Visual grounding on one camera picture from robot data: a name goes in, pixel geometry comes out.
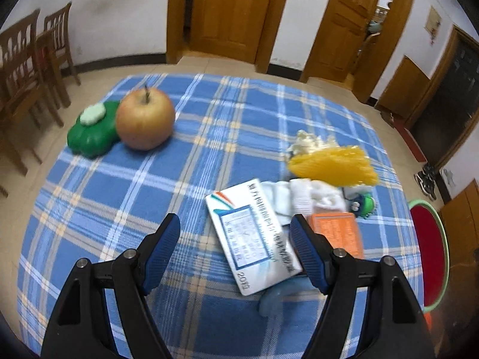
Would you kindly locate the white medicine box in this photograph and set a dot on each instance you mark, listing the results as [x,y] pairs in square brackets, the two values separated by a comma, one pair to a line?
[247,228]

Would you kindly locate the dark doorway door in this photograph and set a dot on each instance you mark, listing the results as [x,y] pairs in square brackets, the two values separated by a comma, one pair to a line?
[445,93]

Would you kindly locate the red yellow apple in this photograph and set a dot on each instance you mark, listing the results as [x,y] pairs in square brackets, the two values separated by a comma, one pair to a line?
[145,117]

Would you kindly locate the blue plaid tablecloth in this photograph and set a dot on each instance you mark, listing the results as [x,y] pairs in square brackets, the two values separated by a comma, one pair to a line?
[224,119]

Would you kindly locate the white folded cloth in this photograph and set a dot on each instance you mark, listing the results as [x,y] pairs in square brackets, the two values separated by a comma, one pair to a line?
[310,198]

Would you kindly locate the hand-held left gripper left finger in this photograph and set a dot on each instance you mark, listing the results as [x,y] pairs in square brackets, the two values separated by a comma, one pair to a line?
[164,246]

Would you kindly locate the orange medicine box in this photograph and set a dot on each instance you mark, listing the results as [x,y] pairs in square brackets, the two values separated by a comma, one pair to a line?
[340,232]

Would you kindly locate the red floor mat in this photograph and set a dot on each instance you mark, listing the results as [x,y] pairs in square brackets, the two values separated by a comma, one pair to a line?
[411,142]

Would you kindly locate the long wooden cabinet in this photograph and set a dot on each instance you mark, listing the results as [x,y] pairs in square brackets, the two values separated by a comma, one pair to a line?
[462,209]

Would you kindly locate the beige wall panel box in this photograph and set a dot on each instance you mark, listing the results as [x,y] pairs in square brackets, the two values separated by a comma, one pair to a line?
[434,18]

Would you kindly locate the small green toy figure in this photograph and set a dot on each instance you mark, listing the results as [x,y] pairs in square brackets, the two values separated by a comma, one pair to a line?
[365,204]

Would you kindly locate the closed wooden door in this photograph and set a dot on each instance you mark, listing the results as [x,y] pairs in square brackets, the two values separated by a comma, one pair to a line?
[232,11]

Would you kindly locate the green clover-shaped toy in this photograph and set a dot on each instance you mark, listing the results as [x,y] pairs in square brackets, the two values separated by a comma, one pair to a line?
[93,138]

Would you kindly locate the red basin with green rim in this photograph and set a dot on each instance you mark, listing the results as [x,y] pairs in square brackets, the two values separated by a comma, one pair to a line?
[426,254]

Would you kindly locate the wooden chair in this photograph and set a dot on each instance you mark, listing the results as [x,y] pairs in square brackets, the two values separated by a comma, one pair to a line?
[60,37]
[22,71]

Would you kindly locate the black white sneaker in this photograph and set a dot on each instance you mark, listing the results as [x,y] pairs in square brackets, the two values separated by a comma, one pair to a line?
[426,181]

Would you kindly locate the crumpled white tissue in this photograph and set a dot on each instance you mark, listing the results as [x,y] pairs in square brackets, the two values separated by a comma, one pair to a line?
[310,143]

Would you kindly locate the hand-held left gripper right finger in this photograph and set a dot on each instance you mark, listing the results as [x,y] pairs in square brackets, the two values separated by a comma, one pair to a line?
[305,246]

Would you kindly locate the open wooden door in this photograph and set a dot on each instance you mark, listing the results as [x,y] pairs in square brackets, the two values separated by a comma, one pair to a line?
[344,33]

